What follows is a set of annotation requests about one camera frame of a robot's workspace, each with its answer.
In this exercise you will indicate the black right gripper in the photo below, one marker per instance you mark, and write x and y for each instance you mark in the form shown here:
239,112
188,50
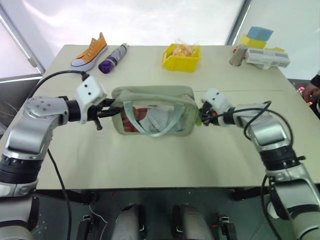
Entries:
209,114

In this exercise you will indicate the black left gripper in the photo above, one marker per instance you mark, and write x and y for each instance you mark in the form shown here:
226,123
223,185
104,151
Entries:
96,113

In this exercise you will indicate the green clear-front zip pouch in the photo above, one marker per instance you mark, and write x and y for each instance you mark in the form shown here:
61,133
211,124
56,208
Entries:
155,95

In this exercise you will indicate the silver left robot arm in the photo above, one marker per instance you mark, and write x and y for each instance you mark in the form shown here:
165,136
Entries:
37,110

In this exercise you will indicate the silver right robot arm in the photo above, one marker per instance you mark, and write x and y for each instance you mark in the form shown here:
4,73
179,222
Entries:
265,130

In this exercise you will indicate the purple grey folded umbrella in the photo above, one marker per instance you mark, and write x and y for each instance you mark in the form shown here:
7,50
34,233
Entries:
112,60

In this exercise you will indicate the yellow plastic bin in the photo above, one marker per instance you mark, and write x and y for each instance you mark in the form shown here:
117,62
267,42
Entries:
180,64

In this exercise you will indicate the orange canvas sneaker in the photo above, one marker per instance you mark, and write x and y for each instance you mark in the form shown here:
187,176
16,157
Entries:
90,53

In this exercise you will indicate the clear bag of orange snacks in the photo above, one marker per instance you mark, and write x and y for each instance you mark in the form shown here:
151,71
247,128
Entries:
183,51

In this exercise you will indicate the silver can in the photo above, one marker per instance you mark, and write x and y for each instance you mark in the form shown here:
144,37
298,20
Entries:
237,56

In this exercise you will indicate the white printed carton box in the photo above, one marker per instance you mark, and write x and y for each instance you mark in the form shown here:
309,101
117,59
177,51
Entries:
267,57

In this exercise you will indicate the yellow foam block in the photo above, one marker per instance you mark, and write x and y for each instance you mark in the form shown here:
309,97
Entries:
252,43

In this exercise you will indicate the blue foam block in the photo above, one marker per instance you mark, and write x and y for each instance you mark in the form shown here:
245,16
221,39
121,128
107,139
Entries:
260,33

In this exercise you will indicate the grey rounded robot leg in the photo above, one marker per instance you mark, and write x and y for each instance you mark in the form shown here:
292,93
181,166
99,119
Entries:
130,222
191,222

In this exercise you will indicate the person in dark clothing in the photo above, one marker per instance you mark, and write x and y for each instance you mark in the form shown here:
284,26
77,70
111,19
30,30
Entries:
314,87

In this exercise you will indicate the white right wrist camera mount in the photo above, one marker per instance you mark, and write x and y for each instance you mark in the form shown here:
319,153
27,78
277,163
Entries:
217,98

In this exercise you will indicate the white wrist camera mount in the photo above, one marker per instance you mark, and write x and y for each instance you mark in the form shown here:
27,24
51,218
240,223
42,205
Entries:
217,98
88,95

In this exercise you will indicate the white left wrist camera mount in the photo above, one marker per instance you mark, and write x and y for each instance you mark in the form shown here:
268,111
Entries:
88,95

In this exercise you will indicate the black table frame bar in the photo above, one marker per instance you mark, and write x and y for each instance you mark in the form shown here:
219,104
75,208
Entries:
75,196

